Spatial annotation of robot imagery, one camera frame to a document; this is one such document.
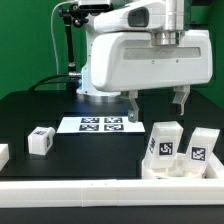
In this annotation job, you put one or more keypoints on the white front barrier rail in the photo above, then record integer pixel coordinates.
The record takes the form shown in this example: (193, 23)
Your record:
(92, 193)

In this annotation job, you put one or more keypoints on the white barrier rail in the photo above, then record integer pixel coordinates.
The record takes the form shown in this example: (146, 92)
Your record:
(4, 155)
(92, 193)
(215, 169)

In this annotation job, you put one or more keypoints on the white left barrier rail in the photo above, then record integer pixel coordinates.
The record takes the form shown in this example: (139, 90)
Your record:
(4, 155)

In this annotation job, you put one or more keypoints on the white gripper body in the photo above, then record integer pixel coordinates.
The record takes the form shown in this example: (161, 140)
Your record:
(126, 61)

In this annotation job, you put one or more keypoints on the white right barrier rail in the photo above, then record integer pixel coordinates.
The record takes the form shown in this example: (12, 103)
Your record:
(215, 169)

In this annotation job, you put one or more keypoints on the white marker sheet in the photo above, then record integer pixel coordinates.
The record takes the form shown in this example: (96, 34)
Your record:
(99, 124)

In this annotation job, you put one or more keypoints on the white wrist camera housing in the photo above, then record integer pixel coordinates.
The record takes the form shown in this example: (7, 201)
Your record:
(142, 15)

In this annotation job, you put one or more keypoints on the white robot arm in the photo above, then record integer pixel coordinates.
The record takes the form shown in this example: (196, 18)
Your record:
(177, 23)

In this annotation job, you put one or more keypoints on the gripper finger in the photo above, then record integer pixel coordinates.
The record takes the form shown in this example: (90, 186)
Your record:
(133, 109)
(180, 98)

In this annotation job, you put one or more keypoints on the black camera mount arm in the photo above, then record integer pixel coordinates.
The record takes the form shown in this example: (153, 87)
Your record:
(73, 16)

